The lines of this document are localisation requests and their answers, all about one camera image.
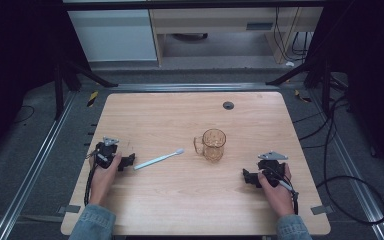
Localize person's left hand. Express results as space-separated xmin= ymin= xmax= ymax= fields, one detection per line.
xmin=88 ymin=152 xmax=123 ymax=206

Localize amber glass mug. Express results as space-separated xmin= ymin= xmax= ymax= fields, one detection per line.
xmin=193 ymin=128 xmax=227 ymax=164

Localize white cabinet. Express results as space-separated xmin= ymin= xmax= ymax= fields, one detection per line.
xmin=67 ymin=9 xmax=159 ymax=63

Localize person's right hand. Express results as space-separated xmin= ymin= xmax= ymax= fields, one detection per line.
xmin=257 ymin=162 xmax=296 ymax=219

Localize black gripper cable silver plug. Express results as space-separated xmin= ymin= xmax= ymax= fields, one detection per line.
xmin=267 ymin=166 xmax=300 ymax=216

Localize metal floor rail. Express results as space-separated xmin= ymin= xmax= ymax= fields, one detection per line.
xmin=107 ymin=82 xmax=280 ymax=94
xmin=0 ymin=91 xmax=78 ymax=240
xmin=307 ymin=89 xmax=384 ymax=240

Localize grey tape strip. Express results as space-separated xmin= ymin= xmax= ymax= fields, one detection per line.
xmin=310 ymin=204 xmax=334 ymax=216
xmin=57 ymin=204 xmax=82 ymax=215

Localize white toothbrush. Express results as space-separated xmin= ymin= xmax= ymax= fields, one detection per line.
xmin=133 ymin=148 xmax=186 ymax=171

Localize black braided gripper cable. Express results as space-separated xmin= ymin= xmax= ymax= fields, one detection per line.
xmin=83 ymin=150 xmax=101 ymax=207

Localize hanging black desk cables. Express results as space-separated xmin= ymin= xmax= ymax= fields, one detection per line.
xmin=272 ymin=7 xmax=311 ymax=63

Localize yellow black hazard tape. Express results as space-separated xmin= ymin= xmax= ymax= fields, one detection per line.
xmin=86 ymin=90 xmax=100 ymax=108
xmin=293 ymin=89 xmax=313 ymax=104

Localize long black floor cable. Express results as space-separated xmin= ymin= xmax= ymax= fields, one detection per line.
xmin=292 ymin=94 xmax=384 ymax=225

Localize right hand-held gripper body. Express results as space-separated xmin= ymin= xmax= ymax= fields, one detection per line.
xmin=257 ymin=150 xmax=289 ymax=188

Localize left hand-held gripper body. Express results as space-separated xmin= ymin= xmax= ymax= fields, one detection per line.
xmin=94 ymin=135 xmax=123 ymax=170

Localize thin black floor cable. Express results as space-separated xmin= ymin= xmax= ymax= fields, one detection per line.
xmin=12 ymin=104 xmax=36 ymax=125

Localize black metal stand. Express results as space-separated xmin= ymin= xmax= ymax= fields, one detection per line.
xmin=52 ymin=58 xmax=120 ymax=121
xmin=265 ymin=54 xmax=334 ymax=117

